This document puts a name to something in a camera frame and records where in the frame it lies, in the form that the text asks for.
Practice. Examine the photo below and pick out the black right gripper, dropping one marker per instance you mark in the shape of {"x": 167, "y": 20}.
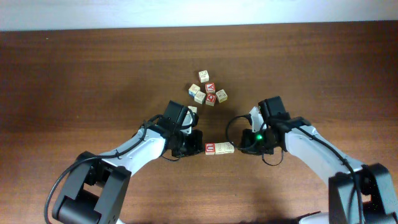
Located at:
{"x": 246, "y": 140}

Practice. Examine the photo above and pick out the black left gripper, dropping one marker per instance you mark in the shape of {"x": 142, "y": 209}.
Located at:
{"x": 196, "y": 145}

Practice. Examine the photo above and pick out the red letter U block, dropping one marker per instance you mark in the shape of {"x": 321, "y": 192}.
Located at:
{"x": 210, "y": 149}

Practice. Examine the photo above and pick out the wooden letter X block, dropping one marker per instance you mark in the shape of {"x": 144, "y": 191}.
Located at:
{"x": 228, "y": 147}

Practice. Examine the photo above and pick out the wooden block green side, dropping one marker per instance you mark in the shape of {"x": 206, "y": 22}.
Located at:
{"x": 219, "y": 148}

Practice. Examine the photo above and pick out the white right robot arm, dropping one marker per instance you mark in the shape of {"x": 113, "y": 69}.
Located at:
{"x": 357, "y": 193}

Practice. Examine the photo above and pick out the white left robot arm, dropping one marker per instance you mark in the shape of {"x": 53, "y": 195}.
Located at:
{"x": 95, "y": 186}

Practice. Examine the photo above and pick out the wooden block lower left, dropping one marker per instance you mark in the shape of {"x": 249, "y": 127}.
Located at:
{"x": 193, "y": 109}

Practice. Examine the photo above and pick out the plain wooden block centre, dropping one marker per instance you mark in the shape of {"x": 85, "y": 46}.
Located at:
{"x": 200, "y": 97}

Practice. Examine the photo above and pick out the red letter Q block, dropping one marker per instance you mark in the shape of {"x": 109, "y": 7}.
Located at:
{"x": 210, "y": 99}

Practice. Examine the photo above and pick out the wooden block blue side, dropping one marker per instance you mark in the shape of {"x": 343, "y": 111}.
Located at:
{"x": 193, "y": 90}

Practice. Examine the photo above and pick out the wooden block yellow side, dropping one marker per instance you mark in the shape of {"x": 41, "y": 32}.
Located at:
{"x": 221, "y": 96}

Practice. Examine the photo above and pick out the red letter V block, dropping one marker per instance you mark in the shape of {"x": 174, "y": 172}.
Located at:
{"x": 210, "y": 88}

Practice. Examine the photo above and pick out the wooden block top middle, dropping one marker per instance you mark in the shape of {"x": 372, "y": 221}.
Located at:
{"x": 203, "y": 76}

